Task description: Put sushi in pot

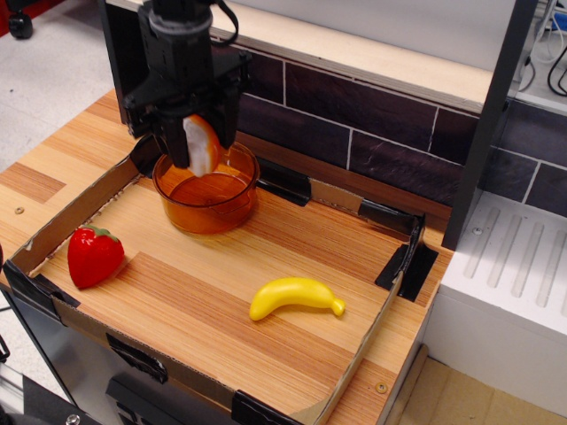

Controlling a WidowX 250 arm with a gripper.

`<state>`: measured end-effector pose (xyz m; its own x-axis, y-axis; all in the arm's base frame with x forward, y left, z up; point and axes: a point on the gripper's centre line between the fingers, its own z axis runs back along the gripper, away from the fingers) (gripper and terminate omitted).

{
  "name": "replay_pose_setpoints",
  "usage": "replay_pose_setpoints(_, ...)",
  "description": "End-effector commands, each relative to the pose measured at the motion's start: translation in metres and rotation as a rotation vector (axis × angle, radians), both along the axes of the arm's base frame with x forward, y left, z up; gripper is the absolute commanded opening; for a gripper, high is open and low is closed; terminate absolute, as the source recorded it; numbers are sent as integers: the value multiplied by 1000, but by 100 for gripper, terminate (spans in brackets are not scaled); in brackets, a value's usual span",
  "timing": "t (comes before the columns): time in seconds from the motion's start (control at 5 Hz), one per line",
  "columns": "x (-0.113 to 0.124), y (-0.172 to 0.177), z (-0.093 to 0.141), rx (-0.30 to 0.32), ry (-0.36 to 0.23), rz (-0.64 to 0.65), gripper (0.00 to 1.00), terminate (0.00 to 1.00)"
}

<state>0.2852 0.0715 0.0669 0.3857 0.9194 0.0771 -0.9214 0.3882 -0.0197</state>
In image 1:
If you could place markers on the black chair caster wheel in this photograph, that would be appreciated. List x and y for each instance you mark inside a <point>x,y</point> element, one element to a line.
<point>20,25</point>

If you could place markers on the yellow toy banana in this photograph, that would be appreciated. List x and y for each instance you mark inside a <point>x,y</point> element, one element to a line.
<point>294,291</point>

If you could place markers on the cardboard fence with black tape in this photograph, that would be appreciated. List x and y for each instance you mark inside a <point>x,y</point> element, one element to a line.
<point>170,327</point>

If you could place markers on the red toy strawberry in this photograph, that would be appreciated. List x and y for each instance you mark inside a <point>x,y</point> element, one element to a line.
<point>93,255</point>

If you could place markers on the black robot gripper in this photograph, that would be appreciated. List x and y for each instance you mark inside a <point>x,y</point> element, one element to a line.
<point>187,76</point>

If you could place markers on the orange transparent plastic pot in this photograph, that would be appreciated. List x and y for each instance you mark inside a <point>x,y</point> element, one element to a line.
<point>214,203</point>

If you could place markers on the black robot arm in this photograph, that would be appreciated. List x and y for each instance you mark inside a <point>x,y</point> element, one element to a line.
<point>177,18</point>

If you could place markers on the white toy sink drainboard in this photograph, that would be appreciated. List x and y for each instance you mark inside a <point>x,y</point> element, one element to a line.
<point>500,313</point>

